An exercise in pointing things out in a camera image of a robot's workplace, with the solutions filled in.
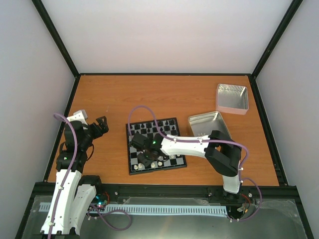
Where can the gold metal tin box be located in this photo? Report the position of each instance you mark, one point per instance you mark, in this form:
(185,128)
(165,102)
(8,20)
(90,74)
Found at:
(204,124)

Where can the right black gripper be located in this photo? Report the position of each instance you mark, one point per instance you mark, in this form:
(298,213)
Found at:
(145,162)

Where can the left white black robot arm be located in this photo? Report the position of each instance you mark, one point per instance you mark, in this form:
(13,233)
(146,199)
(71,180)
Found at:
(73,192)

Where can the light blue cable duct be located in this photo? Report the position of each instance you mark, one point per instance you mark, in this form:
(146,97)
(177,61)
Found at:
(161,210)

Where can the black and white chessboard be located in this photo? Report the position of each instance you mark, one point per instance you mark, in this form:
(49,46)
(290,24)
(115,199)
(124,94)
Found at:
(148,129)

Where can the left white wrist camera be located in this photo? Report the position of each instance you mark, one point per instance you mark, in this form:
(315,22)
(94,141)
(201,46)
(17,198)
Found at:
(79,116)

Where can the black frame rail base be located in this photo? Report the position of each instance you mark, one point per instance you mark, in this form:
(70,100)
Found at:
(212,193)

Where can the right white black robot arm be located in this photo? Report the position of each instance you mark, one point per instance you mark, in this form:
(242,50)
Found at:
(222,153)

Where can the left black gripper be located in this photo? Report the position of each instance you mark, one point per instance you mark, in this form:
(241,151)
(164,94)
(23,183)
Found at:
(99,132)

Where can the small green circuit board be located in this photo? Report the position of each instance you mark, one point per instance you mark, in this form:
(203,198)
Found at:
(101,201)

